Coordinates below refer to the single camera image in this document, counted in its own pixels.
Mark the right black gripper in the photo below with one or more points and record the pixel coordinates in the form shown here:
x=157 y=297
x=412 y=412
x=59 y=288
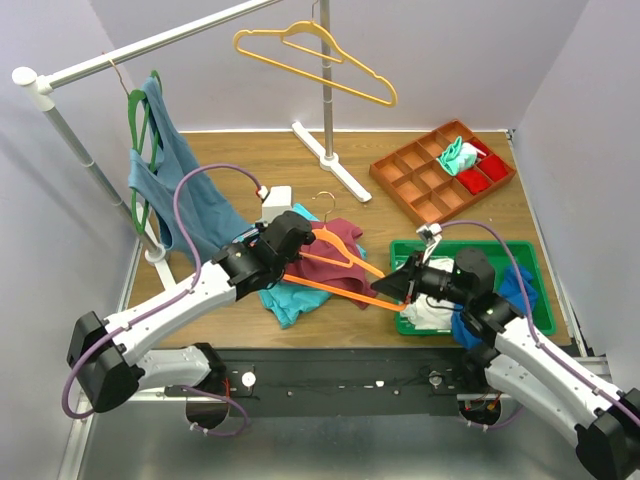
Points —
x=404 y=282

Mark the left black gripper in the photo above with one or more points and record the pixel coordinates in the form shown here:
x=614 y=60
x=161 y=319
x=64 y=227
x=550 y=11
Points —
x=275 y=270

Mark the orange hanger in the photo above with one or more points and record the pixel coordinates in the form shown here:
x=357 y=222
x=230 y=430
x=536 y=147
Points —
x=333 y=263

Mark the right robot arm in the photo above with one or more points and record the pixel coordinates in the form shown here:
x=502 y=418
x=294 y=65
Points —
x=597 y=418

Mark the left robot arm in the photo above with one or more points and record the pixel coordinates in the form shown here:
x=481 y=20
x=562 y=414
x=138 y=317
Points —
x=110 y=358

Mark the blue-grey hanging tank top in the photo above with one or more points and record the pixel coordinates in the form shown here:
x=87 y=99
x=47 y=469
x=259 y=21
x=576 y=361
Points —
x=208 y=217

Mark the royal blue cloth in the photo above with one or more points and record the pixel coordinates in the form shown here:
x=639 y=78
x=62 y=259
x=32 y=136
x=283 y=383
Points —
x=510 y=290

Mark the green plastic bin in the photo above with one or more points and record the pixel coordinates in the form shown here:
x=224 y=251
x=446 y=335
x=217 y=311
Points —
x=523 y=253

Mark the turquoise folded shirt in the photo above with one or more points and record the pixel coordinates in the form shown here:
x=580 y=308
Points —
x=287 y=301

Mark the white cloth in bin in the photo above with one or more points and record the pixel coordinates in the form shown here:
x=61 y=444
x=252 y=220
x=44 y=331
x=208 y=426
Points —
x=427 y=313

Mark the red cloth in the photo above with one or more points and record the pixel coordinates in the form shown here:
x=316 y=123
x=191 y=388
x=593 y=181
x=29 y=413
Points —
x=483 y=175

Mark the orange compartment tray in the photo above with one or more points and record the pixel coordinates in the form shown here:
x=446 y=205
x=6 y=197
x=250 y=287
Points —
x=414 y=180

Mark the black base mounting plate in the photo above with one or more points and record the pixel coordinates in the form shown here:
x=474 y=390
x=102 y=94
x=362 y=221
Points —
x=329 y=382

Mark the mint green cloth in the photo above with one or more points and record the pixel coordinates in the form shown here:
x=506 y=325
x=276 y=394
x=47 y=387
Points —
x=458 y=157

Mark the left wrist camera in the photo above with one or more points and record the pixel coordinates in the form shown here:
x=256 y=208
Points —
x=274 y=201

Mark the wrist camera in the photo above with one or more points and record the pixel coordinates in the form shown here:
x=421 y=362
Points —
x=274 y=201
x=431 y=235

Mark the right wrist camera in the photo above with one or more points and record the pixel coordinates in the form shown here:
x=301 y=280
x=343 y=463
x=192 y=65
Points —
x=431 y=235

